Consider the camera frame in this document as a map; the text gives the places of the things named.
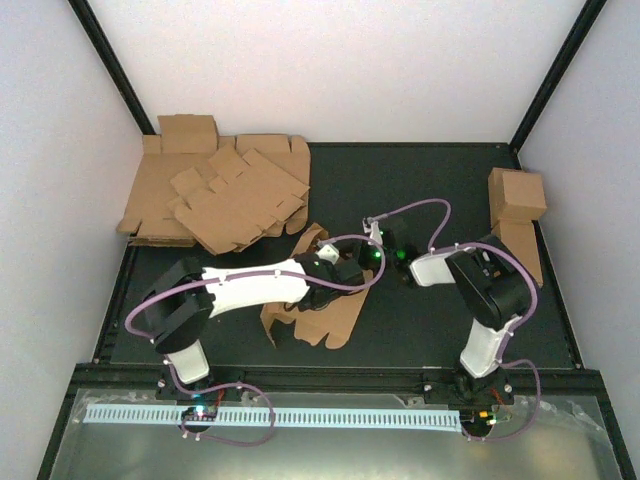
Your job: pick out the left black frame post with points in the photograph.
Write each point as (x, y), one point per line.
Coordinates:
(102, 46)

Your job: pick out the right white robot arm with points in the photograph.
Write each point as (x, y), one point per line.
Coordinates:
(497, 290)

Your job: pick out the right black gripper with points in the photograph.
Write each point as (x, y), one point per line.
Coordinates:
(361, 258)

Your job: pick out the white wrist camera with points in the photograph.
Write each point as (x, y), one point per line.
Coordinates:
(372, 230)
(329, 253)

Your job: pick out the right black frame post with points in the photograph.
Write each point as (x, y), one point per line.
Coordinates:
(571, 45)

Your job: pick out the black frame post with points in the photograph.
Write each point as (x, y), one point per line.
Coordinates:
(102, 46)
(571, 45)

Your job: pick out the cardboard box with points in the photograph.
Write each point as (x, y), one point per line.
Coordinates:
(515, 195)
(324, 314)
(520, 239)

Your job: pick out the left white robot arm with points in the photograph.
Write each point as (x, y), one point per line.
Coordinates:
(179, 306)

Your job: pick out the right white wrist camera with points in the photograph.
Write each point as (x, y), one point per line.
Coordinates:
(372, 230)

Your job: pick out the stack of flat cardboard blanks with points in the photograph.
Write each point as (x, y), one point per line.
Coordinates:
(188, 140)

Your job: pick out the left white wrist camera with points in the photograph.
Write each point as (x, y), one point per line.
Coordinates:
(329, 253)

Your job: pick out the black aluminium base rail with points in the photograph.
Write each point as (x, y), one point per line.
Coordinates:
(436, 385)

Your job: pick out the light blue slotted cable duct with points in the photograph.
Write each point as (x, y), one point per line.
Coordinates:
(321, 418)

